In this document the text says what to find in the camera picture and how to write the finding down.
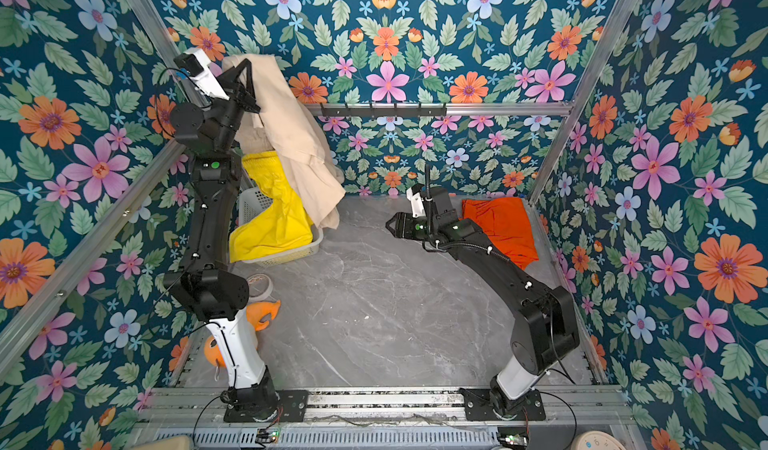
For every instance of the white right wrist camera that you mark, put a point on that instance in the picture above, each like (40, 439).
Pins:
(416, 201)

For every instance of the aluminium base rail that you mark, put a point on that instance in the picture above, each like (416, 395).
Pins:
(388, 418)

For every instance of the tape roll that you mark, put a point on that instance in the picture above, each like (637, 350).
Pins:
(260, 287)

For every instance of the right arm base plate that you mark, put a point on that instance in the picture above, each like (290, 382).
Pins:
(485, 404)

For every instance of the white round device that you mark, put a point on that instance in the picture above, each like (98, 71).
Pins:
(596, 440)

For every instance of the yellow shorts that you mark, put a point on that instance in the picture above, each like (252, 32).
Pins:
(283, 226)

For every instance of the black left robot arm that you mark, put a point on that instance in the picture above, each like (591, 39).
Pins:
(203, 284)

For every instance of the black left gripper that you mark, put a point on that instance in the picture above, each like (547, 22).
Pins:
(234, 87)

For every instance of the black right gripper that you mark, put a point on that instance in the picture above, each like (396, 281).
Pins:
(404, 225)

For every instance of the beige shorts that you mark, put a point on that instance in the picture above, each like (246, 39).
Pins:
(286, 126)

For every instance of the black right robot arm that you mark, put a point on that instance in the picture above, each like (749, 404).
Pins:
(545, 322)

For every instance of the aluminium frame post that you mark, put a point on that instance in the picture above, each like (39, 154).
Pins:
(153, 25)

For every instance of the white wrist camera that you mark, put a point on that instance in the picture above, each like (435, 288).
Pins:
(416, 201)
(196, 65)

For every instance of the orange fish plush toy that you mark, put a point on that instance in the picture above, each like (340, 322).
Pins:
(259, 314)

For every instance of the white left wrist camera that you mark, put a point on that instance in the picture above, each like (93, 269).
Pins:
(196, 65)

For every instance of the orange shorts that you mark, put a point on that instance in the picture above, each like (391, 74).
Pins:
(505, 221)

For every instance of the black hook rail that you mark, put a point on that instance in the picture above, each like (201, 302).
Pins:
(380, 110)

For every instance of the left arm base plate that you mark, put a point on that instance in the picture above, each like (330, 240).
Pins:
(252, 406)

